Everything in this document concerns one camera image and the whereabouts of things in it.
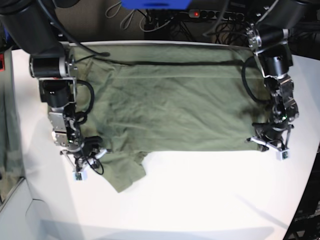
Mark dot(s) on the red black clamp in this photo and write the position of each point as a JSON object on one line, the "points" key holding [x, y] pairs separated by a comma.
{"points": [[2, 62]]}

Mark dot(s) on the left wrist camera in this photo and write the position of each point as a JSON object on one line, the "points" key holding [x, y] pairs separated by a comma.
{"points": [[282, 155]]}

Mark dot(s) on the olive green t-shirt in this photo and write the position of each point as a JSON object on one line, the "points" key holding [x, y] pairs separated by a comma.
{"points": [[161, 97]]}

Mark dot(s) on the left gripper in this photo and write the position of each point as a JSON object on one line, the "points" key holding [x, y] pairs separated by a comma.
{"points": [[271, 136]]}

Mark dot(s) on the black power strip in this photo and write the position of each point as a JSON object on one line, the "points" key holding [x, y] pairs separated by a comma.
{"points": [[214, 14]]}

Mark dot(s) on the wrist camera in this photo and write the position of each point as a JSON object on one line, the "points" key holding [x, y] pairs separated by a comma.
{"points": [[282, 155], [79, 175]]}

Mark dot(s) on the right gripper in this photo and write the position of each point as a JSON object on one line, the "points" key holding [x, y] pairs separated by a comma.
{"points": [[82, 160]]}

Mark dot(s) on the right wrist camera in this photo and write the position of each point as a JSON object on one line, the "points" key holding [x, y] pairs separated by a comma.
{"points": [[79, 175]]}

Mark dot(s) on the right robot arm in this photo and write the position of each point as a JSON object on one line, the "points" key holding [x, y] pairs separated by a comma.
{"points": [[31, 25]]}

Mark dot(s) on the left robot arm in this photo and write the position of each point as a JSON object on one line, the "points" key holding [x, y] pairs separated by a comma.
{"points": [[268, 32]]}

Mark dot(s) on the blue box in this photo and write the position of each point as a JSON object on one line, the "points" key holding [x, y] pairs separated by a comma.
{"points": [[156, 4]]}

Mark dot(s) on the grey curtain cloth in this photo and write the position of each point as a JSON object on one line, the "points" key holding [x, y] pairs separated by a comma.
{"points": [[11, 157]]}

